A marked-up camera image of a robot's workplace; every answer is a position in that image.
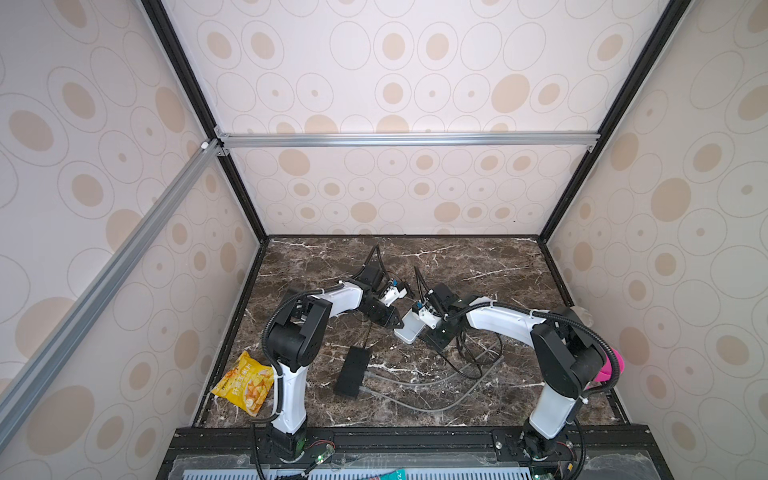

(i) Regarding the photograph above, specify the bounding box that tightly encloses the yellow snack bag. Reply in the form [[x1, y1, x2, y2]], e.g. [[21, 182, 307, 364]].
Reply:
[[212, 351, 274, 417]]

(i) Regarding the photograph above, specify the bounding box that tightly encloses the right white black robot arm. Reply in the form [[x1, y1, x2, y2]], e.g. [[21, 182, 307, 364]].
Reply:
[[401, 268, 623, 461]]

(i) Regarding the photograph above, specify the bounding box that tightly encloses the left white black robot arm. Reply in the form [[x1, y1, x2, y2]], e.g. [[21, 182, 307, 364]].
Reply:
[[261, 246, 408, 460]]

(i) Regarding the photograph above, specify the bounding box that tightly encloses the horizontal aluminium rail back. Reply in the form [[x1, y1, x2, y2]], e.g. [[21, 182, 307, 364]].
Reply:
[[220, 131, 600, 149]]

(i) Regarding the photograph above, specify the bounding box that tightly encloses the pink funnel cup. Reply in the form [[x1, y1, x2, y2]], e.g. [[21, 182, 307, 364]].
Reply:
[[590, 347, 625, 388]]

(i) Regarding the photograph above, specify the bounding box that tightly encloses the white network switch box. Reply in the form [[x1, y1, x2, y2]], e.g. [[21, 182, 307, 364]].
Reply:
[[394, 311, 426, 345]]

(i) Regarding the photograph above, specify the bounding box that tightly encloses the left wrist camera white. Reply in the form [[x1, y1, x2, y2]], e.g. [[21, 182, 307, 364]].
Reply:
[[380, 280, 409, 307]]

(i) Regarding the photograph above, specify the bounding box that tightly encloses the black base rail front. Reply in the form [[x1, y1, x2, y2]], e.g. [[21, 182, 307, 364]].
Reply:
[[157, 425, 672, 479]]

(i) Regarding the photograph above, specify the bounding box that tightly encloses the diagonal aluminium rail left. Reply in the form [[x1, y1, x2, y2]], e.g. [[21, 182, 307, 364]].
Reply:
[[1, 138, 223, 449]]

